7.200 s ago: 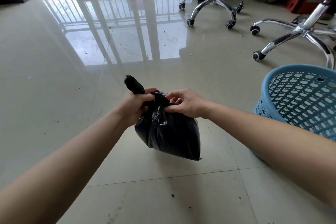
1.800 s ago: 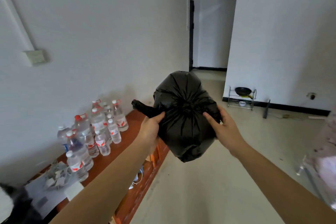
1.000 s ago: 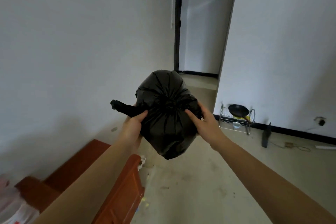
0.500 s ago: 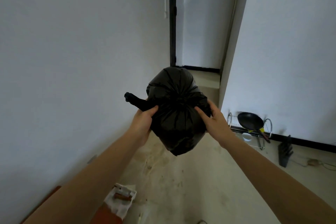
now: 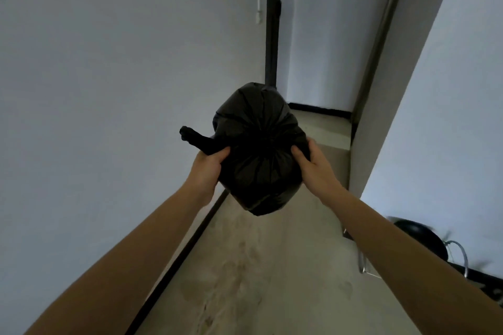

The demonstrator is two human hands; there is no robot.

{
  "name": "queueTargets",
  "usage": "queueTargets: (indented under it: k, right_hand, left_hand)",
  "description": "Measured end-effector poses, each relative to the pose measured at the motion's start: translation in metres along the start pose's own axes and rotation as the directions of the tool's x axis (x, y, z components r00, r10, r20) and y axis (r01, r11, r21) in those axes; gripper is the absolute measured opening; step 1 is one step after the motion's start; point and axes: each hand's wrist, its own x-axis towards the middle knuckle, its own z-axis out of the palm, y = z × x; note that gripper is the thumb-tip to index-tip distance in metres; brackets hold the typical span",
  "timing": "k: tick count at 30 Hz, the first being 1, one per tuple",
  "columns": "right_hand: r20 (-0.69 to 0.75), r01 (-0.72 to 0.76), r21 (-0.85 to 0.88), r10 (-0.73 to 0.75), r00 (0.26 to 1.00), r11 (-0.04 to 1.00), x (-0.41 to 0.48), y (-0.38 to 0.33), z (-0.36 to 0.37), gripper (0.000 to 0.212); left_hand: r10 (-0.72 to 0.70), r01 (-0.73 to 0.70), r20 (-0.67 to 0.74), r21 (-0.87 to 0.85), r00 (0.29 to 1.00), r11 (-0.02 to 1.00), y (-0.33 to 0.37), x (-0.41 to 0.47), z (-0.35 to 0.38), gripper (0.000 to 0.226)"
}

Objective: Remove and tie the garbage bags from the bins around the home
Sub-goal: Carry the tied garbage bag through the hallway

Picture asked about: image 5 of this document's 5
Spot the person's left hand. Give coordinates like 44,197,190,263
184,146,232,208

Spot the person's right hand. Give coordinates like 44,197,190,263
290,138,346,208

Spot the greyish black garbage bag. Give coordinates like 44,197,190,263
179,82,311,217

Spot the person's right forearm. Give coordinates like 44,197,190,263
328,185,503,335

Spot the person's left forearm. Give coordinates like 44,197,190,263
23,183,211,335

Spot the black baseboard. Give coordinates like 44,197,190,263
125,188,231,335
288,102,353,119

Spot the black wok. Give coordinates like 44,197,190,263
387,216,450,262

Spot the metal wire rack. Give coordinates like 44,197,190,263
342,216,503,302

